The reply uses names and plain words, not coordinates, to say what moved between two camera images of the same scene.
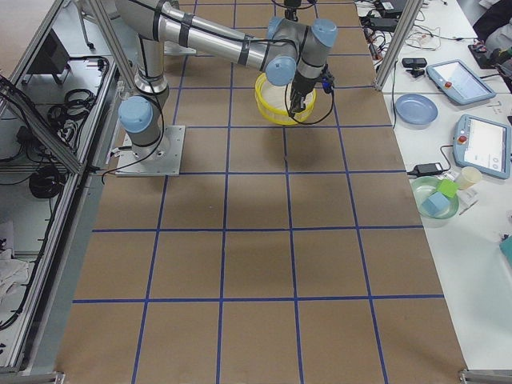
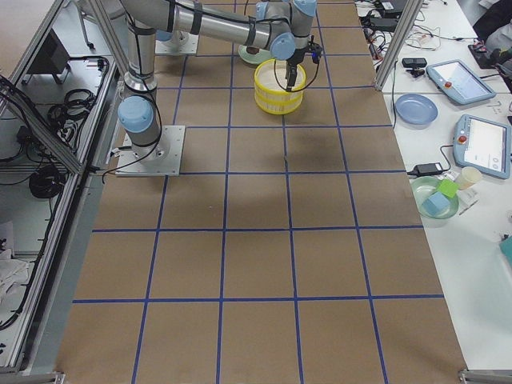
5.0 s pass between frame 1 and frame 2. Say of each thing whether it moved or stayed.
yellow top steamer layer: moved
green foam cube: stayed
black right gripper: moved
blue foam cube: stayed
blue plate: stayed
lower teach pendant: stayed
